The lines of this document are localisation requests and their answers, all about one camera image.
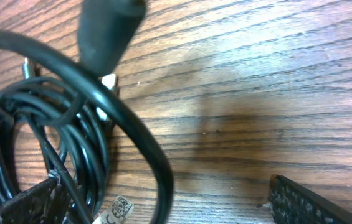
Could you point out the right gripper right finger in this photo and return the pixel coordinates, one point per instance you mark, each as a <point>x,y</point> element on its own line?
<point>292,203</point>

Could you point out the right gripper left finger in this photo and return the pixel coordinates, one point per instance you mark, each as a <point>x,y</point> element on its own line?
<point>45,203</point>

